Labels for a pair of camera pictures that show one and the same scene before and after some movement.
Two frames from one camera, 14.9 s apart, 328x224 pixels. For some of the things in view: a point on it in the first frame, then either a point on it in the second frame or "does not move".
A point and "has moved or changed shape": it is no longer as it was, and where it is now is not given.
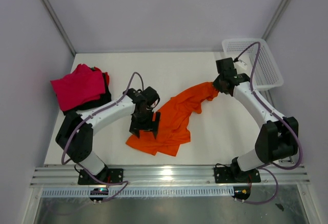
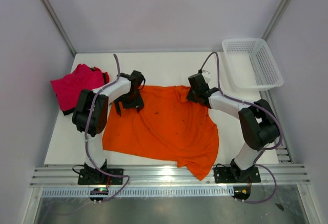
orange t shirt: (174, 128) has moved or changed shape
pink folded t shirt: (84, 84) does not move
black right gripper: (216, 83) -> (189, 97)
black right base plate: (230, 175) does not move
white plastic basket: (267, 75) does not move
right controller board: (242, 192) does not move
